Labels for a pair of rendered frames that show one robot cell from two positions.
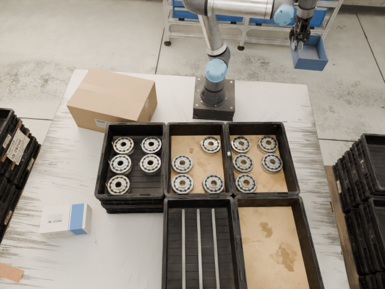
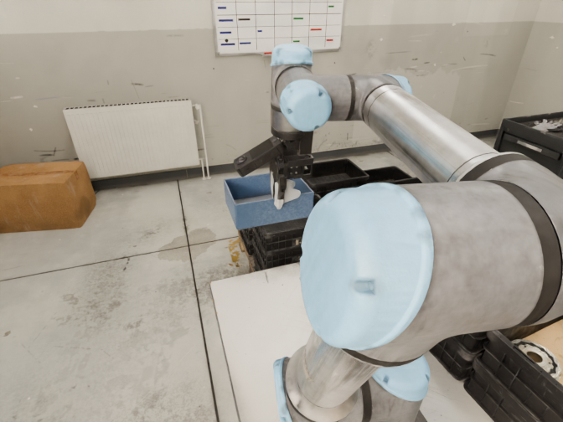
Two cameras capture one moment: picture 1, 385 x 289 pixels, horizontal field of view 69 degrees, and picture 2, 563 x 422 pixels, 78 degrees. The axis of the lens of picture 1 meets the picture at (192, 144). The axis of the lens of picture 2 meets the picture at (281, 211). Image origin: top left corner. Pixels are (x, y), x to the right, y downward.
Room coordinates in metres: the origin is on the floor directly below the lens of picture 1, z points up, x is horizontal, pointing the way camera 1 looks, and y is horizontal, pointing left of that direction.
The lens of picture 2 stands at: (1.46, 0.17, 1.54)
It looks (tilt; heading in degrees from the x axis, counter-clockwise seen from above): 32 degrees down; 250
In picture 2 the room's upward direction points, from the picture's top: straight up
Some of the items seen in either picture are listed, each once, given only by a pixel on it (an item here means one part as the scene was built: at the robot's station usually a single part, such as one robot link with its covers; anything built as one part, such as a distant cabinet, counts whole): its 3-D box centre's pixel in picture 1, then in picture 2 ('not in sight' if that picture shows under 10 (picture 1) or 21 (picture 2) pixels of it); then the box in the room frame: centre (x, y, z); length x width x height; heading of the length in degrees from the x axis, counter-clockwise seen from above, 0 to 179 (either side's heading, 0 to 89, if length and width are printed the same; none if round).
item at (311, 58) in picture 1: (307, 51); (267, 197); (1.23, -0.59, 1.10); 0.20 x 0.15 x 0.07; 179
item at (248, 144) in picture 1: (240, 144); not in sight; (0.78, -0.25, 0.86); 0.10 x 0.10 x 0.01
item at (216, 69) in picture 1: (215, 74); (386, 378); (1.16, -0.11, 0.97); 0.13 x 0.12 x 0.14; 170
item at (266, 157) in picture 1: (272, 162); not in sight; (0.68, -0.40, 0.86); 0.10 x 0.10 x 0.01
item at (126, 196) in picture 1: (133, 157); not in sight; (0.64, 0.27, 0.92); 0.40 x 0.30 x 0.02; 4
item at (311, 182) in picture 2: not in sight; (328, 200); (0.48, -1.64, 0.37); 0.40 x 0.30 x 0.45; 179
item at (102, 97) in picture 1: (115, 104); not in sight; (1.05, 0.46, 0.80); 0.40 x 0.30 x 0.20; 78
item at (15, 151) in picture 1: (18, 146); not in sight; (0.97, 1.20, 0.41); 0.31 x 0.02 x 0.16; 178
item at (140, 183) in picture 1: (134, 163); not in sight; (0.64, 0.27, 0.87); 0.40 x 0.30 x 0.11; 4
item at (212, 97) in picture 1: (212, 89); not in sight; (1.16, -0.10, 0.85); 0.15 x 0.15 x 0.10
